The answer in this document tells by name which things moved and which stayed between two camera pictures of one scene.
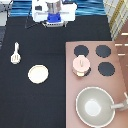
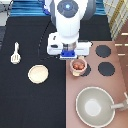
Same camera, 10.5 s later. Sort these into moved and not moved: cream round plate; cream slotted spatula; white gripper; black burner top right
Moved: white gripper
Not moved: cream slotted spatula; cream round plate; black burner top right
